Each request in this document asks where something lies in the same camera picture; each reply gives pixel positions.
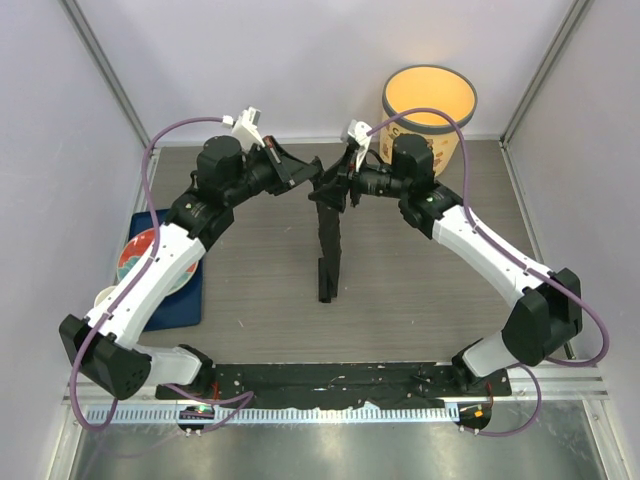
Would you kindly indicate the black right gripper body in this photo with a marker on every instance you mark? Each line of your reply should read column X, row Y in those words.
column 356, row 179

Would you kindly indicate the left aluminium corner post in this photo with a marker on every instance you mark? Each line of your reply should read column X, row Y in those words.
column 102, row 63

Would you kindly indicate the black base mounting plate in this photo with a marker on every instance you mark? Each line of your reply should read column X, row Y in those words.
column 338, row 386

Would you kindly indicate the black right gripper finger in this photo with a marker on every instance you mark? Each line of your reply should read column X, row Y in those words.
column 330, row 192
column 336, row 175

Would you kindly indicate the red and teal plate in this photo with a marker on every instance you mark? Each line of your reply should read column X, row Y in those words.
column 133, row 251

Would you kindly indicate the blue tray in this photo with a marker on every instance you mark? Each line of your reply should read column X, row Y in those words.
column 182, row 309

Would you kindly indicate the perforated cable duct strip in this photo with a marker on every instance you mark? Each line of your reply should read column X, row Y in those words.
column 194, row 414

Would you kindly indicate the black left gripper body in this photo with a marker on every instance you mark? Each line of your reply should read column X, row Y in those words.
column 277, row 159

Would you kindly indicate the right aluminium corner post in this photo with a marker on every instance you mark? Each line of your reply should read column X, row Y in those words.
column 573, row 18

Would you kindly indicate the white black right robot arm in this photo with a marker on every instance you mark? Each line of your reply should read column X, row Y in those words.
column 544, row 315

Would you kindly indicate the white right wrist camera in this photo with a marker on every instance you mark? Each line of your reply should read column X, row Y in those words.
column 359, row 132

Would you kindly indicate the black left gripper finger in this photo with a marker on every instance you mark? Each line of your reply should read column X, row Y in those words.
column 284, row 158
column 300, row 172

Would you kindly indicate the aluminium frame rail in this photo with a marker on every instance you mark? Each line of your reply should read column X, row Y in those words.
column 555, row 382

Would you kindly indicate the aluminium corner post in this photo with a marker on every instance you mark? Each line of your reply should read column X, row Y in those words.
column 573, row 18
column 102, row 63

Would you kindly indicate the black trash bag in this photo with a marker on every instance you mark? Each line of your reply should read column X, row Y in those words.
column 329, row 236

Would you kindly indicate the white paper cup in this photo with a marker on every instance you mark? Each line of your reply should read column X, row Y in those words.
column 103, row 295

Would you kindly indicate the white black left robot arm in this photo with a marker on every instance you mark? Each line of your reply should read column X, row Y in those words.
column 103, row 345

